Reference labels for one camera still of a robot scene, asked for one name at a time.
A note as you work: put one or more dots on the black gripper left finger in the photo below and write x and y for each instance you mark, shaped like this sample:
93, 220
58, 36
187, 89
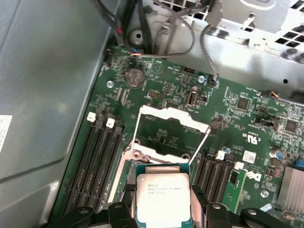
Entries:
118, 213

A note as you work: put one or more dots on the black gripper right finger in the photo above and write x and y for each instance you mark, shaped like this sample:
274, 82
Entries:
217, 213

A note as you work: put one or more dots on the silver CPU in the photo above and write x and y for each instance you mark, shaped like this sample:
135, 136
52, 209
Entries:
161, 199

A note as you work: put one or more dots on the metal socket cover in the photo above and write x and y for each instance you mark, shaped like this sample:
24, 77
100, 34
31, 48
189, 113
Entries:
156, 111

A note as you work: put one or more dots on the CPU socket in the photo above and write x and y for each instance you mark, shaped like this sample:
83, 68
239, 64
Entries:
118, 180

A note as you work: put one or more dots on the RAM slot with black clips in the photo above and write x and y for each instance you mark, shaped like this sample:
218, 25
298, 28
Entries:
223, 178
108, 166
88, 166
203, 171

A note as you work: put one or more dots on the green RAM stick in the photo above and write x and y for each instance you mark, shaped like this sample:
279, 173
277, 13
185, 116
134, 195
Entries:
235, 187

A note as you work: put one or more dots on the silver motherboard screw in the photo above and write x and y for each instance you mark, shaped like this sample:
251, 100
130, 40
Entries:
109, 83
264, 193
201, 79

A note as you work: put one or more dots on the white board sticker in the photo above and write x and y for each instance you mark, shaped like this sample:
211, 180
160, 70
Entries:
250, 156

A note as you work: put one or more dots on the finned chipset heatsink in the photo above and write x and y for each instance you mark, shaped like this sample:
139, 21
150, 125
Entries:
294, 187

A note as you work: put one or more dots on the silver blue capacitor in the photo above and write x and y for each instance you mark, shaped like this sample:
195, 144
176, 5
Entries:
275, 153

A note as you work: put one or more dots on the green motherboard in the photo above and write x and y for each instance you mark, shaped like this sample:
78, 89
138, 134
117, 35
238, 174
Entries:
225, 107

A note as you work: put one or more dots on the black square chip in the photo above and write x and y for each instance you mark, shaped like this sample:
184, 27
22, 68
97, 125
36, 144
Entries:
242, 104
291, 126

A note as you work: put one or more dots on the internal USB port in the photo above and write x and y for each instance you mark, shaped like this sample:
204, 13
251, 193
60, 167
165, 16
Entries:
192, 99

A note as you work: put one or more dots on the round coin battery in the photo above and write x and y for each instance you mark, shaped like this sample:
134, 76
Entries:
134, 78

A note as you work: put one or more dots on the white case label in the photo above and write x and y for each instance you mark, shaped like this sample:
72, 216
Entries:
4, 133

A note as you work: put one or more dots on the black PC case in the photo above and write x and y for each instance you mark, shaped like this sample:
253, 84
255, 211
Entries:
35, 71

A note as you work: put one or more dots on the silver metal drive cage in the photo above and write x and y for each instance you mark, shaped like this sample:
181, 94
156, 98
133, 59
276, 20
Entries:
261, 16

